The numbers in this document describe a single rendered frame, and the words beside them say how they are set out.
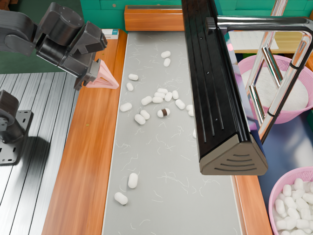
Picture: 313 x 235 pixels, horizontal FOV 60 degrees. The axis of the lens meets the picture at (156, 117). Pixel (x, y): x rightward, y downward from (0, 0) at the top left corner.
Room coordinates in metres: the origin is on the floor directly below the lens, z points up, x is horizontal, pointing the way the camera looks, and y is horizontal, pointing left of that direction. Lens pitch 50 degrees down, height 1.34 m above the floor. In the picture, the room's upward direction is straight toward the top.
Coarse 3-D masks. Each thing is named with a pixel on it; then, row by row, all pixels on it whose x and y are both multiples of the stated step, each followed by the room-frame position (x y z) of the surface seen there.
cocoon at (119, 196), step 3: (117, 195) 0.26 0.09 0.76; (120, 195) 0.26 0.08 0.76; (123, 195) 0.26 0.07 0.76; (117, 198) 0.26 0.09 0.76; (120, 198) 0.26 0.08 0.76; (123, 198) 0.26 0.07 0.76; (126, 198) 0.26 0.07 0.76; (120, 201) 0.25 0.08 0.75; (123, 201) 0.25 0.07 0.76; (126, 201) 0.25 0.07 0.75; (123, 204) 0.25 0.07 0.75
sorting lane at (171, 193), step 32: (128, 64) 0.75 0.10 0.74; (160, 64) 0.75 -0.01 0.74; (128, 96) 0.60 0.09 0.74; (128, 128) 0.47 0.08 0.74; (160, 128) 0.47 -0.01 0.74; (192, 128) 0.47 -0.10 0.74; (128, 160) 0.37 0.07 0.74; (160, 160) 0.37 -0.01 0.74; (192, 160) 0.37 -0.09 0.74; (128, 192) 0.28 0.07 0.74; (160, 192) 0.28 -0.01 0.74; (192, 192) 0.28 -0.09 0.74; (224, 192) 0.28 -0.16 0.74; (128, 224) 0.21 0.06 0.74; (160, 224) 0.21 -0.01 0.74; (192, 224) 0.21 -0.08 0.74; (224, 224) 0.21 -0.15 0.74
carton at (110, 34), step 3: (102, 30) 0.89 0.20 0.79; (105, 30) 0.89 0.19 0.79; (108, 30) 0.89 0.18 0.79; (111, 30) 0.89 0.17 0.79; (114, 30) 0.89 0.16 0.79; (117, 30) 0.89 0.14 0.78; (105, 33) 0.88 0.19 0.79; (108, 33) 0.88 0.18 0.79; (111, 33) 0.88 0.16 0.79; (114, 33) 0.88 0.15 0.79; (117, 33) 0.88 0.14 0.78; (105, 36) 0.87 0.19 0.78; (108, 36) 0.87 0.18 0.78; (111, 36) 0.87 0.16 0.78; (114, 36) 0.87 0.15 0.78; (117, 36) 0.87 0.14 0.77
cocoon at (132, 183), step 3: (132, 174) 0.32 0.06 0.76; (135, 174) 0.32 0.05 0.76; (129, 177) 0.31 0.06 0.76; (132, 177) 0.31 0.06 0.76; (135, 177) 0.31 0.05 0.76; (129, 180) 0.30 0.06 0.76; (132, 180) 0.30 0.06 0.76; (135, 180) 0.30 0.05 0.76; (129, 183) 0.29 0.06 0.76; (132, 183) 0.29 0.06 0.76; (135, 183) 0.29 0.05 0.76; (129, 186) 0.29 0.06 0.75; (132, 186) 0.29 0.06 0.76; (135, 186) 0.29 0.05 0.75
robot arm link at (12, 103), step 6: (0, 96) 0.50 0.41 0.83; (6, 96) 0.51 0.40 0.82; (12, 96) 0.53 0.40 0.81; (0, 102) 0.48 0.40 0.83; (6, 102) 0.50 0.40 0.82; (12, 102) 0.51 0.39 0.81; (18, 102) 0.53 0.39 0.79; (0, 108) 0.47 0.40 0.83; (6, 108) 0.48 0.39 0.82; (12, 108) 0.49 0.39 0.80; (0, 114) 0.46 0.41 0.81; (6, 114) 0.47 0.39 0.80; (12, 114) 0.47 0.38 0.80; (12, 120) 0.47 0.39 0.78
